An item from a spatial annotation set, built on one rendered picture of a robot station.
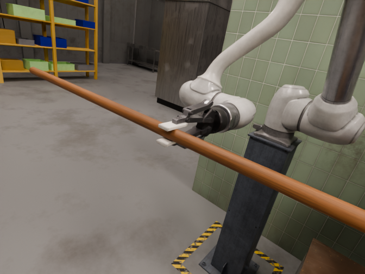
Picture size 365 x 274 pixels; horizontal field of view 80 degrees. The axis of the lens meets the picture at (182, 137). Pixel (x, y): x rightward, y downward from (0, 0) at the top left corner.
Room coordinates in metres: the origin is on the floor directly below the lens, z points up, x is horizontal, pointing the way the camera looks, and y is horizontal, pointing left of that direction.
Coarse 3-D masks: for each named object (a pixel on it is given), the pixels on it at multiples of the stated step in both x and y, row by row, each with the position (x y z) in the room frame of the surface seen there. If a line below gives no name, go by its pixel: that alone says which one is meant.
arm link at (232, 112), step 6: (222, 108) 0.63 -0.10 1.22; (228, 108) 0.63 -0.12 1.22; (234, 108) 0.65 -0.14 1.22; (228, 114) 0.62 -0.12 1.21; (234, 114) 0.63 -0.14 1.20; (228, 120) 0.62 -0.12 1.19; (234, 120) 0.63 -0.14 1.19; (228, 126) 0.61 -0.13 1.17; (234, 126) 0.64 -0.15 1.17; (222, 132) 0.62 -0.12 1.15
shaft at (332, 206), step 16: (48, 80) 0.81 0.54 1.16; (64, 80) 0.76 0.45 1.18; (80, 96) 0.68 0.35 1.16; (96, 96) 0.63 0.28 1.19; (112, 112) 0.58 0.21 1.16; (128, 112) 0.54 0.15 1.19; (160, 128) 0.47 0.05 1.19; (192, 144) 0.41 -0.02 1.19; (208, 144) 0.40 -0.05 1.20; (224, 160) 0.37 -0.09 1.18; (240, 160) 0.36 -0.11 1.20; (256, 176) 0.33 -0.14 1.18; (272, 176) 0.32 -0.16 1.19; (288, 192) 0.30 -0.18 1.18; (304, 192) 0.29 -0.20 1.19; (320, 192) 0.29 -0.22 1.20; (320, 208) 0.27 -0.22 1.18; (336, 208) 0.26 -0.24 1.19; (352, 208) 0.26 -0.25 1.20; (352, 224) 0.25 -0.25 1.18
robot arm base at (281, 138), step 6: (258, 126) 1.14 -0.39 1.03; (264, 126) 1.09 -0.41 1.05; (258, 132) 1.07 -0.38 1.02; (264, 132) 1.06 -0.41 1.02; (270, 132) 1.04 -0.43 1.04; (276, 132) 1.02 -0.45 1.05; (282, 132) 1.02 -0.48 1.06; (294, 132) 1.05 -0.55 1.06; (264, 138) 1.04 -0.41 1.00; (270, 138) 1.02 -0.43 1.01; (276, 138) 1.01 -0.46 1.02; (282, 138) 1.01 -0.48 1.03; (288, 138) 1.02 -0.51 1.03; (294, 138) 1.08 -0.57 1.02; (282, 144) 0.98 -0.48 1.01; (288, 144) 0.98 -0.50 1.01
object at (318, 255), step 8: (312, 240) 0.85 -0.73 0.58; (312, 248) 0.80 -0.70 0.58; (320, 248) 0.80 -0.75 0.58; (328, 248) 0.81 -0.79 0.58; (312, 256) 0.75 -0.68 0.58; (320, 256) 0.76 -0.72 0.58; (328, 256) 0.77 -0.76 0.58; (336, 256) 0.78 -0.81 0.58; (344, 256) 0.78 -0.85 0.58; (304, 264) 0.70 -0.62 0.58; (312, 264) 0.71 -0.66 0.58; (320, 264) 0.71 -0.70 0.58; (328, 264) 0.72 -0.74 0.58; (336, 264) 0.73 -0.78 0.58; (344, 264) 0.74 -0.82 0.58; (352, 264) 0.74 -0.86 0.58; (296, 272) 0.84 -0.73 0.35; (304, 272) 0.66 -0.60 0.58; (312, 272) 0.67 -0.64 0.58; (320, 272) 0.67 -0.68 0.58; (328, 272) 0.68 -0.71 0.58; (336, 272) 0.69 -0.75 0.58; (344, 272) 0.69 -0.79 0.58; (352, 272) 0.70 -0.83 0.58; (360, 272) 0.71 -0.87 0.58
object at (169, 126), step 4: (160, 124) 0.45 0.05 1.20; (164, 124) 0.45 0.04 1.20; (168, 124) 0.46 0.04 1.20; (172, 124) 0.46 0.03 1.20; (176, 124) 0.47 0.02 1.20; (180, 124) 0.47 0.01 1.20; (184, 124) 0.48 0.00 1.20; (164, 128) 0.44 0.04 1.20; (168, 128) 0.44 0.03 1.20; (172, 128) 0.45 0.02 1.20; (176, 128) 0.46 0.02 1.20
